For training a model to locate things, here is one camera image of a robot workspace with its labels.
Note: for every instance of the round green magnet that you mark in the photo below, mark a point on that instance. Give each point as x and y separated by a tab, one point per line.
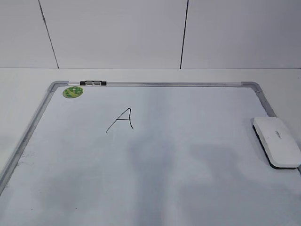
73	92

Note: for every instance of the white board with aluminium frame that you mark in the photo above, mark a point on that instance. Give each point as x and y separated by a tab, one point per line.
148	154

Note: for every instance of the white eraser with black felt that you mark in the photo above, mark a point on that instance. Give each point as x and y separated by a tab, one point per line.
279	145

